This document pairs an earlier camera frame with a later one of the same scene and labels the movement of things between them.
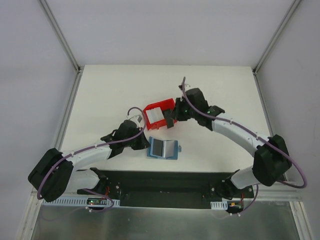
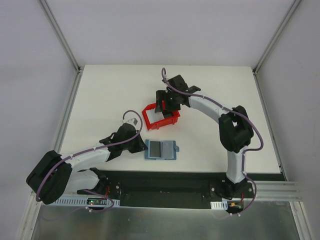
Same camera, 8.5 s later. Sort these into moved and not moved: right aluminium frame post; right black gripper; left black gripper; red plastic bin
Moved: right black gripper
Not moved: right aluminium frame post; red plastic bin; left black gripper
